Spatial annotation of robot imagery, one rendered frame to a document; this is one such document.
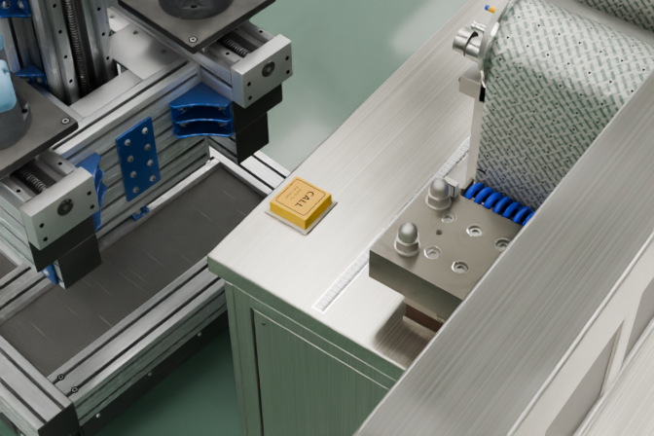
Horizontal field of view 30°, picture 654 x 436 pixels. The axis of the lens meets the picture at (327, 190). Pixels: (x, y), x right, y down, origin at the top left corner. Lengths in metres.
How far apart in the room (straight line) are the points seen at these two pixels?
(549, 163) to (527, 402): 0.91
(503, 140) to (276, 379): 0.57
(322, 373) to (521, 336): 1.07
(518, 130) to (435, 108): 0.42
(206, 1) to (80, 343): 0.78
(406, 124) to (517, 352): 1.25
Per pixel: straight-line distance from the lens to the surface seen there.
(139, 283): 2.73
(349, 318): 1.77
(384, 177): 1.95
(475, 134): 1.84
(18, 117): 2.18
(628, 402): 1.07
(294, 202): 1.88
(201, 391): 2.79
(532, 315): 0.83
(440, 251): 1.68
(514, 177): 1.73
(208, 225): 2.82
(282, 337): 1.87
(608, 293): 0.85
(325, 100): 3.40
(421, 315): 1.73
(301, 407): 2.00
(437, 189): 1.71
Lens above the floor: 2.31
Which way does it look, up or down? 47 degrees down
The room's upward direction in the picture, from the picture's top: 1 degrees counter-clockwise
